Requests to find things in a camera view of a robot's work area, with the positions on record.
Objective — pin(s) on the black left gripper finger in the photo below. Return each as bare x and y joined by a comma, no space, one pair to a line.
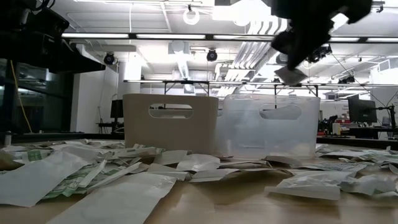
74,62

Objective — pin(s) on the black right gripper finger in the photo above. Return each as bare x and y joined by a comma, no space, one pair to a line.
297,60

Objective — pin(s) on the black printed white packet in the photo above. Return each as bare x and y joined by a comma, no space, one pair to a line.
335,167
290,76

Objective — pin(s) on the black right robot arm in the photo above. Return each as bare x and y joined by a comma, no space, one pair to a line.
311,9

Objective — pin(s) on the black framed table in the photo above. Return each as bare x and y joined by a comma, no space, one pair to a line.
311,84
186,82

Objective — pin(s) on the black computer monitor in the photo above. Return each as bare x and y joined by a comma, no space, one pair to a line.
117,109
362,110

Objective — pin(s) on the dark office desk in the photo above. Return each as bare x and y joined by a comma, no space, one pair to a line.
109,124

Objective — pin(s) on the white cup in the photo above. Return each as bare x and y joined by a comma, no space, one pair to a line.
336,128

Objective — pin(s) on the clear plastic bin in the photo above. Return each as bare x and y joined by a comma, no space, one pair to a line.
248,137

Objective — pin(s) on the pale blue container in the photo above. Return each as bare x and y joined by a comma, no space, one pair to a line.
386,122

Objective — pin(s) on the long green printed packet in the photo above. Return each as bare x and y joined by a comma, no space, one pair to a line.
140,152

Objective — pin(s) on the narrow white paper strip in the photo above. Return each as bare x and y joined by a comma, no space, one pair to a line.
118,174
93,174

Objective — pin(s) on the grey plastic bin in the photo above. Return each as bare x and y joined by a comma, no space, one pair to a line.
171,133

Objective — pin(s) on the long white paper packet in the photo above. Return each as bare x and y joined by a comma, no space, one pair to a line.
199,162
37,180
118,202
171,157
311,186
211,175

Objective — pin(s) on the small white crumpled packet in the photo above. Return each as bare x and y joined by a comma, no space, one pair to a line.
367,185

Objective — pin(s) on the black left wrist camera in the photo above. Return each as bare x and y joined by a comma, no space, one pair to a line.
46,21

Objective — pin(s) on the black overhead frame bar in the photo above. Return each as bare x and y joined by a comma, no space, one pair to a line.
132,36

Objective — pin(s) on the small white post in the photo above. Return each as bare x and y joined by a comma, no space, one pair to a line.
8,140

